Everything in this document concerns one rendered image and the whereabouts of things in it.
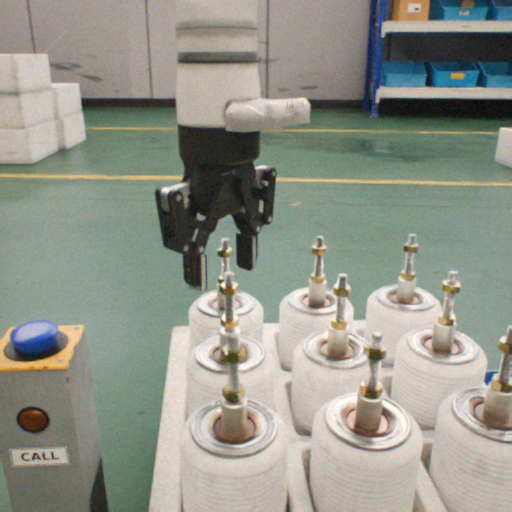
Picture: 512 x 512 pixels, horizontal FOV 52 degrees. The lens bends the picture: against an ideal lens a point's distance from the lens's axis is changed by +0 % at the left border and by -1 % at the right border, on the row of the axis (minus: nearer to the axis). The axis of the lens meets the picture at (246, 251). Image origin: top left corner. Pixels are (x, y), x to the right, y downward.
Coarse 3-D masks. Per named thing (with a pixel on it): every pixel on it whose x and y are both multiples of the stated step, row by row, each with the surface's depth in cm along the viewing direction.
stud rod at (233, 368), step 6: (228, 336) 42; (234, 336) 42; (228, 342) 42; (234, 342) 42; (228, 348) 42; (234, 348) 42; (228, 366) 43; (234, 366) 43; (228, 372) 43; (234, 372) 43; (228, 378) 43; (234, 378) 43; (228, 384) 44; (234, 384) 43; (234, 390) 43; (234, 402) 44
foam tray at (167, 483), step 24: (264, 336) 74; (168, 360) 68; (168, 384) 63; (288, 384) 64; (384, 384) 65; (168, 408) 59; (288, 408) 59; (168, 432) 55; (288, 432) 55; (432, 432) 55; (168, 456) 52; (288, 456) 52; (168, 480) 49; (288, 480) 49; (168, 504) 46; (288, 504) 49; (432, 504) 46
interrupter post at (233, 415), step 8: (224, 400) 44; (240, 400) 44; (224, 408) 44; (232, 408) 43; (240, 408) 44; (224, 416) 44; (232, 416) 44; (240, 416) 44; (224, 424) 44; (232, 424) 44; (240, 424) 44; (224, 432) 45; (232, 432) 44; (240, 432) 44
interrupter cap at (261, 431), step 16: (208, 416) 46; (256, 416) 46; (272, 416) 46; (192, 432) 44; (208, 432) 44; (256, 432) 44; (272, 432) 44; (208, 448) 42; (224, 448) 43; (240, 448) 43; (256, 448) 42
